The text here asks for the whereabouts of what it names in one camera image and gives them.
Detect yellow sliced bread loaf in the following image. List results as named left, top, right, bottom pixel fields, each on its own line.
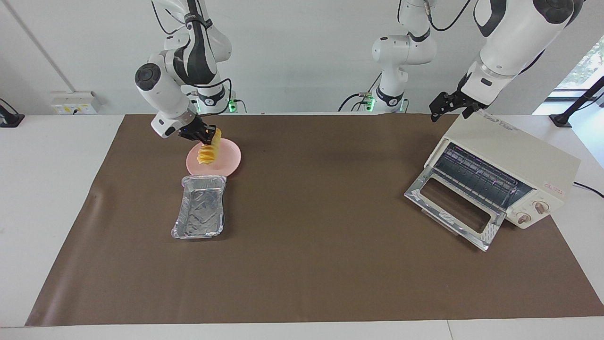
left=197, top=127, right=222, bottom=166

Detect aluminium foil tray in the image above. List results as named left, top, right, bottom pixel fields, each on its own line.
left=171, top=175, right=227, bottom=240

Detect cream toaster oven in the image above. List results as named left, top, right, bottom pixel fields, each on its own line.
left=424, top=113, right=581, bottom=230

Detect glass oven door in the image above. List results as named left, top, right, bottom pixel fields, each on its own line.
left=404, top=165, right=506, bottom=252

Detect pink round plate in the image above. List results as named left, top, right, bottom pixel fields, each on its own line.
left=186, top=138, right=242, bottom=178

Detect window with greenery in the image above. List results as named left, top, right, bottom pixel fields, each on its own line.
left=554, top=35, right=604, bottom=91

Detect brown table mat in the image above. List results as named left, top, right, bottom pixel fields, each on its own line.
left=25, top=113, right=604, bottom=327

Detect black desk clamp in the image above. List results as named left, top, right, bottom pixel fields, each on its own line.
left=0, top=98, right=25, bottom=128

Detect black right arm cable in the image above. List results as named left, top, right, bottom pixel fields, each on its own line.
left=186, top=78, right=233, bottom=114

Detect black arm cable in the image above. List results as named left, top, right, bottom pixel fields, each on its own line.
left=186, top=78, right=233, bottom=114
left=519, top=47, right=548, bottom=76

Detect wire oven rack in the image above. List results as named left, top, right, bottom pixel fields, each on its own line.
left=433, top=144, right=519, bottom=211

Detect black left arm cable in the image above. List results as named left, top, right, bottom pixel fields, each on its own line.
left=519, top=47, right=548, bottom=76

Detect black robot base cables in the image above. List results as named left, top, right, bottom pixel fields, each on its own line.
left=338, top=71, right=384, bottom=113

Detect white wall socket box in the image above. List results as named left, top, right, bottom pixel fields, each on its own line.
left=50, top=91, right=101, bottom=115

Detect black oven power cable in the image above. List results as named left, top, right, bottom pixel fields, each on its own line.
left=572, top=182, right=604, bottom=199

